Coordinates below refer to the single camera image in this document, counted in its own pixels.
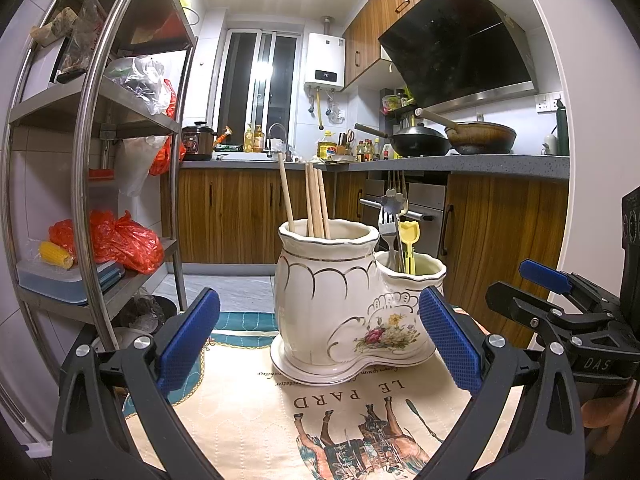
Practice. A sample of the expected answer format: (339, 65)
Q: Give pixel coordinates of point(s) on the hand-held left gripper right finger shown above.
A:
(450, 345)

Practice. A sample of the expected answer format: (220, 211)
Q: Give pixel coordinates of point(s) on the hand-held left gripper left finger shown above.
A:
(190, 340)

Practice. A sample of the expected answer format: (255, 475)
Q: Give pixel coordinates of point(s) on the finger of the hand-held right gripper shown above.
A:
(520, 305)
(545, 276)

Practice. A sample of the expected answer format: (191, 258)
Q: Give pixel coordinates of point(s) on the white ceramic utensil holder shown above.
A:
(325, 310)

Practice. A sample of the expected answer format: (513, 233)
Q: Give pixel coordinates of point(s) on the silver fork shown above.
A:
(385, 230)

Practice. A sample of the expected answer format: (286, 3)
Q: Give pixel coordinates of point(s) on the wooden chopstick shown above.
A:
(309, 200)
(325, 210)
(285, 195)
(316, 200)

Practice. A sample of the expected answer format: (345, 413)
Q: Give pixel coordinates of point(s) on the person's right hand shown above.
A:
(605, 410)

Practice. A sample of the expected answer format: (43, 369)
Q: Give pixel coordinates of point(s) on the dark trash bin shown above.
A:
(150, 312)

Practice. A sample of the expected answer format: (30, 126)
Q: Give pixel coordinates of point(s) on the printed horse table mat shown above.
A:
(260, 410)

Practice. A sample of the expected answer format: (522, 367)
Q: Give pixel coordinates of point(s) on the large red plastic bag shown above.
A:
(120, 242)

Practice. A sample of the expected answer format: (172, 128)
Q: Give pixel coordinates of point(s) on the wooden base cabinets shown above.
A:
(235, 210)

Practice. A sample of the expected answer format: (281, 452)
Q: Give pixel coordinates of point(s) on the blue-lidded plastic container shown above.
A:
(60, 285)

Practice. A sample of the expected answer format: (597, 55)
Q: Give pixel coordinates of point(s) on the built-in oven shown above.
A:
(425, 200)

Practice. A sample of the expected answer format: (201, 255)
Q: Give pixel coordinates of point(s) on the green thermos bottle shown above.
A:
(562, 130)

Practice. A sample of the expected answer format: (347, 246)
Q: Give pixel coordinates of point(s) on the corn cob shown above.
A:
(56, 254)

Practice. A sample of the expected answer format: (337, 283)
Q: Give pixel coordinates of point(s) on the gold fork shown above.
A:
(396, 190)

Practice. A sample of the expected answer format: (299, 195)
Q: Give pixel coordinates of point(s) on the white plastic bag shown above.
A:
(137, 165)

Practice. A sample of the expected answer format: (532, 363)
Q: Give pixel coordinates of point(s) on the black wok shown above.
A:
(420, 142)

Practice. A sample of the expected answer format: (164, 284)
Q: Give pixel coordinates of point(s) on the dark rice cooker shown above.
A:
(197, 142)

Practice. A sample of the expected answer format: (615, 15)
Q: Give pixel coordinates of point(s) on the orange snack packet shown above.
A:
(224, 137)

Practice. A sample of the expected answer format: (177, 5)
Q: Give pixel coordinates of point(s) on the small yellow liquid bottle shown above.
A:
(248, 140)
(259, 140)

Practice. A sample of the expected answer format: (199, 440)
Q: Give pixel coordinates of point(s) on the hanging red plastic bag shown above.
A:
(167, 130)

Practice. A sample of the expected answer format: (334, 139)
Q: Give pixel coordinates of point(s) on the row of condiment bottles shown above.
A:
(367, 149)

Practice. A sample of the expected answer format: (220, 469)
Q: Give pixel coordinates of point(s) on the chrome faucet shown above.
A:
(275, 132)

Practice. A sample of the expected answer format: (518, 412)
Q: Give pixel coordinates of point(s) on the spice packets under hood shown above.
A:
(399, 105)

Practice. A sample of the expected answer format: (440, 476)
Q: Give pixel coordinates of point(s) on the large yellow oil bottle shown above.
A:
(327, 147)

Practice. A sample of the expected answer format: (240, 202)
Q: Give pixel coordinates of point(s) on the black range hood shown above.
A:
(460, 45)

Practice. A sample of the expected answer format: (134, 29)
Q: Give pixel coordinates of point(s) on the metal shelf rack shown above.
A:
(95, 110)

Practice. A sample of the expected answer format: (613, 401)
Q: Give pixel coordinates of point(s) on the kitchen window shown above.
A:
(260, 90)

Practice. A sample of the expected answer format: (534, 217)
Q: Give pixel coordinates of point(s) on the clear plastic bag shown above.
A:
(137, 80)

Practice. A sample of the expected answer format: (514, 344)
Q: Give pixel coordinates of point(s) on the white water heater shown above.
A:
(325, 60)

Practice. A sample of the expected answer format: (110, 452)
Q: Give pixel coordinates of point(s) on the dried goods packet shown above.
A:
(85, 35)

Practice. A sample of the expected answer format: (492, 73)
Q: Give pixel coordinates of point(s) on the wall power socket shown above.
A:
(547, 102)

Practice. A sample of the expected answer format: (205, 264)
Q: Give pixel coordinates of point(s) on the wooden wall cabinets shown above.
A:
(390, 5)

